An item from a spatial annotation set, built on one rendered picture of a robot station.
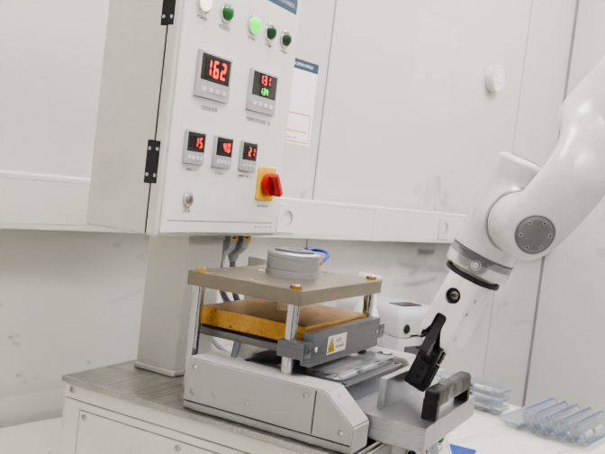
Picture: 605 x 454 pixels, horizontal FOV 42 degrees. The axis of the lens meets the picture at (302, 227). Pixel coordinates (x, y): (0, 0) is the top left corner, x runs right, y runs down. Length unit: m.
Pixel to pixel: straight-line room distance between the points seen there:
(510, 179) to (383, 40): 1.35
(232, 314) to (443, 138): 1.63
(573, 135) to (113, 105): 0.62
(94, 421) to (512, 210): 0.65
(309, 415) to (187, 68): 0.50
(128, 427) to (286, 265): 0.31
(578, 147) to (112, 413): 0.71
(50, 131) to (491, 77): 1.74
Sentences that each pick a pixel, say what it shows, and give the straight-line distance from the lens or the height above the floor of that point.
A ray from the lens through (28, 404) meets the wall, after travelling 1.59.
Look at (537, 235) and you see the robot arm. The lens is 0.94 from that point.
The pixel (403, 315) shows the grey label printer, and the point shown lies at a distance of 2.00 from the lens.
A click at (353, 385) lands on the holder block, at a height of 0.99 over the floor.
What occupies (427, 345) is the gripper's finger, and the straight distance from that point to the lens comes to 1.03.
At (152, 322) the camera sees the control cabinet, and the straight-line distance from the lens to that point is 1.25.
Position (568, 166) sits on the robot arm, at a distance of 0.95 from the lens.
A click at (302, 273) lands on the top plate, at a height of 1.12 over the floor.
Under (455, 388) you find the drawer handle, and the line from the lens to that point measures 1.08.
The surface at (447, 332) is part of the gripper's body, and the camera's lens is 1.02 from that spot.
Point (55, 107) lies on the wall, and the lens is 1.52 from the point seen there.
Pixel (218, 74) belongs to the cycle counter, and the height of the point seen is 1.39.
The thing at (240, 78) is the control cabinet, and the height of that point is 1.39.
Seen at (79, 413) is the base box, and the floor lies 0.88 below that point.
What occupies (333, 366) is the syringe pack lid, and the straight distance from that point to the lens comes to 1.09.
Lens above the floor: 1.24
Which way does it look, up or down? 3 degrees down
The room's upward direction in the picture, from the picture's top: 7 degrees clockwise
